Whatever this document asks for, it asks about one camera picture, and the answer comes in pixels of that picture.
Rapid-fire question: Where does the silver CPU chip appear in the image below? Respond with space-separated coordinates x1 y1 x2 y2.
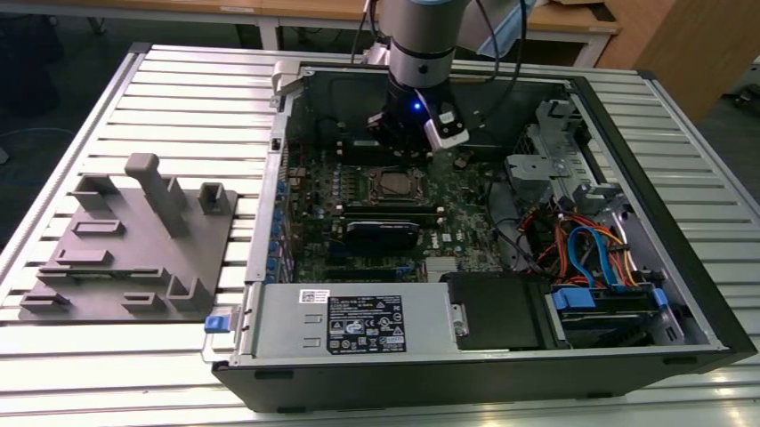
380 172 417 195

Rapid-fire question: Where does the CPU socket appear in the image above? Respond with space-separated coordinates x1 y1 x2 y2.
366 165 432 206

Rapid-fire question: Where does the green RAM stick white label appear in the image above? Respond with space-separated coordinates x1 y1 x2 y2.
338 139 388 155

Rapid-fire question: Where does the metal disk bay cage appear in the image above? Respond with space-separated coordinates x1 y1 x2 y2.
503 98 632 217

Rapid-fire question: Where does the green motherboard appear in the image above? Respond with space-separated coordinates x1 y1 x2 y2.
284 144 520 286

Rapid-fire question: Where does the black graphics card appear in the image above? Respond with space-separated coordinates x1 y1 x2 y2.
342 219 424 258

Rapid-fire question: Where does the pale blue teach pendant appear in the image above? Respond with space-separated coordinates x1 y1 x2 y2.
477 0 532 58

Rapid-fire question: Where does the silver chipset heatsink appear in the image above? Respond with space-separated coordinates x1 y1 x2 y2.
424 256 464 276

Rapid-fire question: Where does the black plastic shroud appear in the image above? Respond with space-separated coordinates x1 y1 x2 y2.
443 270 561 352

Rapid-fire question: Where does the silver power supply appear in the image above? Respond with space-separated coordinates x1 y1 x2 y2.
234 282 472 358

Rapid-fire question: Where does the hard disk in blue carrier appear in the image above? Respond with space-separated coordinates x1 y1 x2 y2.
547 284 671 350

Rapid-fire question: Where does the grey parts rack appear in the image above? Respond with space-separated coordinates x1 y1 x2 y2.
17 152 241 322

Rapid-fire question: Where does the wooden cabinet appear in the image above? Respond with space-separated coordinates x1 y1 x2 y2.
603 0 760 125

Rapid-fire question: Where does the black PC case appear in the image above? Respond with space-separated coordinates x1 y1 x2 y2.
200 42 759 415

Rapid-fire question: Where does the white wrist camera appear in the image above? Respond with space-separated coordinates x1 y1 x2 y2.
424 101 472 151

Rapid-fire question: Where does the black wire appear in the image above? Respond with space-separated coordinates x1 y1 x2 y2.
485 171 540 273

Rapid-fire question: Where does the red wire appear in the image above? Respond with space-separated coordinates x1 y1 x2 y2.
515 206 574 273

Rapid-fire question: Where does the blue wire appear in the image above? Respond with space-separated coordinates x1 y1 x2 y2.
566 225 627 293

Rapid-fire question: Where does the orange wire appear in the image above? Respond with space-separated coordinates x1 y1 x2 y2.
584 220 644 289

